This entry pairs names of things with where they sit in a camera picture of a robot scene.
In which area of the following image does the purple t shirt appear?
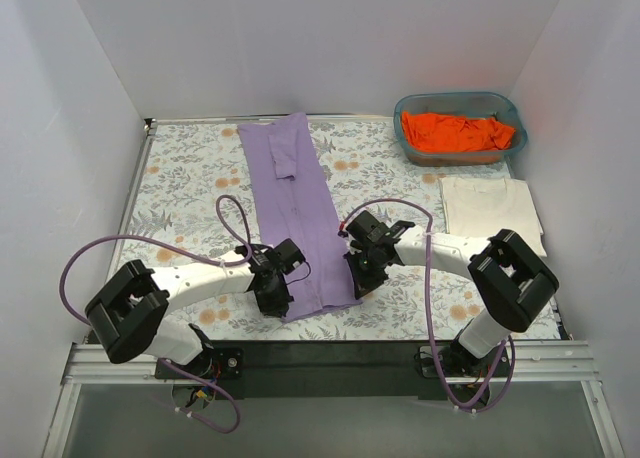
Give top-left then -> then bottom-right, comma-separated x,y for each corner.
238,113 -> 360,323

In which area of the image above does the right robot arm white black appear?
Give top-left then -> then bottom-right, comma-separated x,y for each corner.
339,211 -> 559,376

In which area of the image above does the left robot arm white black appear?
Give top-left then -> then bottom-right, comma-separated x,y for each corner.
85,239 -> 306,378

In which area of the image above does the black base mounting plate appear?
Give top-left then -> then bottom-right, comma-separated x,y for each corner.
154,338 -> 516,400

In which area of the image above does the floral table cloth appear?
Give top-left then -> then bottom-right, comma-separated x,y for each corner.
98,119 -> 564,342

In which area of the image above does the folded white t shirt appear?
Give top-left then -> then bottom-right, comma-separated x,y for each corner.
440,177 -> 547,257

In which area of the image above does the orange t shirt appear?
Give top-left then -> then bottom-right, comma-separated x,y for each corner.
401,111 -> 516,153

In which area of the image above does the teal plastic basket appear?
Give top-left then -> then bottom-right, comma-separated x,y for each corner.
393,92 -> 528,166

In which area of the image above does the aluminium frame rail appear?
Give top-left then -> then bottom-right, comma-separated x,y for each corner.
43,340 -> 623,457

